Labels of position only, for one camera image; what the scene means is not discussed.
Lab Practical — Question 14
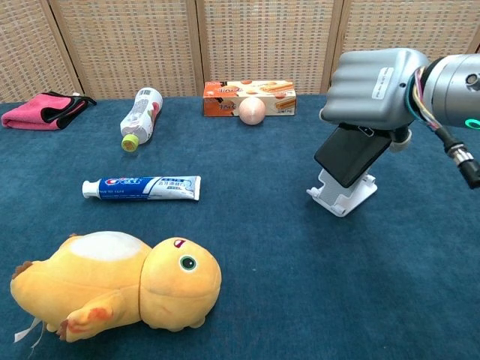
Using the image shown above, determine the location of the orange cookie box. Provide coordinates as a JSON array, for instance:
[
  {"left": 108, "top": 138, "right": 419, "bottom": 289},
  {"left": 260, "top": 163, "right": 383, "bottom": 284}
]
[{"left": 202, "top": 79, "right": 299, "bottom": 118}]

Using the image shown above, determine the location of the peach coloured ball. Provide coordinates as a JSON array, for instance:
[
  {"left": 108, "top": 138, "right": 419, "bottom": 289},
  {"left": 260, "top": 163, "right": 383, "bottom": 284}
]
[{"left": 238, "top": 97, "right": 267, "bottom": 125}]

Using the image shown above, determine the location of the blue table cloth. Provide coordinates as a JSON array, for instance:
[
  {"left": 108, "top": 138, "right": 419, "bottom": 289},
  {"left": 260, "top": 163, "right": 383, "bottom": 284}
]
[{"left": 0, "top": 93, "right": 480, "bottom": 360}]

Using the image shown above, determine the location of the woven bamboo folding screen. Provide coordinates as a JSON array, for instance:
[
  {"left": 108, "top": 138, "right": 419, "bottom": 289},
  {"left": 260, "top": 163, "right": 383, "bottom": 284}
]
[{"left": 0, "top": 0, "right": 480, "bottom": 104}]

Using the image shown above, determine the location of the blue white toothpaste tube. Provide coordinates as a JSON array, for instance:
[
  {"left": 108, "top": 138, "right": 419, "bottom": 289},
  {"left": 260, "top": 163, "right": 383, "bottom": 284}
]
[{"left": 82, "top": 175, "right": 203, "bottom": 203}]

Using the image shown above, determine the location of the robot wrist cable bundle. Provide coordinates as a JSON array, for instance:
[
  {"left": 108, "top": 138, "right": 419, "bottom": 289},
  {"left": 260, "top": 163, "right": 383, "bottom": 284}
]
[{"left": 408, "top": 67, "right": 480, "bottom": 191}]

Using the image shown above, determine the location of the white phone stand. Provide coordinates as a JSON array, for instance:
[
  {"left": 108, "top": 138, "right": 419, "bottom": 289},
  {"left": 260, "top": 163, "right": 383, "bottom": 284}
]
[{"left": 306, "top": 168, "right": 378, "bottom": 218}]

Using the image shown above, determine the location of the white bottle with green cap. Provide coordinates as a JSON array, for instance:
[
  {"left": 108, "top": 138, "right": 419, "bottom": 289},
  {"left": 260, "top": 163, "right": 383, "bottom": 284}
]
[{"left": 119, "top": 87, "right": 164, "bottom": 152}]

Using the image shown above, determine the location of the pink cloth with black trim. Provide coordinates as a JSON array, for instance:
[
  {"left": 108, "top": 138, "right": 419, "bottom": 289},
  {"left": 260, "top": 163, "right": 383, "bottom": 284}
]
[{"left": 0, "top": 91, "right": 98, "bottom": 131}]

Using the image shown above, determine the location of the black smartphone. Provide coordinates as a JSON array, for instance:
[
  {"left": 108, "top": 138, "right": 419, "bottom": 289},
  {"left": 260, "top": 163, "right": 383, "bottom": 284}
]
[{"left": 313, "top": 124, "right": 392, "bottom": 189}]

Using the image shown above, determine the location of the yellow plush toy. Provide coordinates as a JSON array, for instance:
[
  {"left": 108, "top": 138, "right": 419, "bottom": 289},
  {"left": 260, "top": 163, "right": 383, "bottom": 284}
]
[{"left": 10, "top": 231, "right": 223, "bottom": 348}]

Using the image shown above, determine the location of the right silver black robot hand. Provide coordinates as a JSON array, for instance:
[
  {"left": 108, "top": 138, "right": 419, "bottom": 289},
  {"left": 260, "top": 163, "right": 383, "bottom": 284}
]
[{"left": 319, "top": 48, "right": 431, "bottom": 153}]

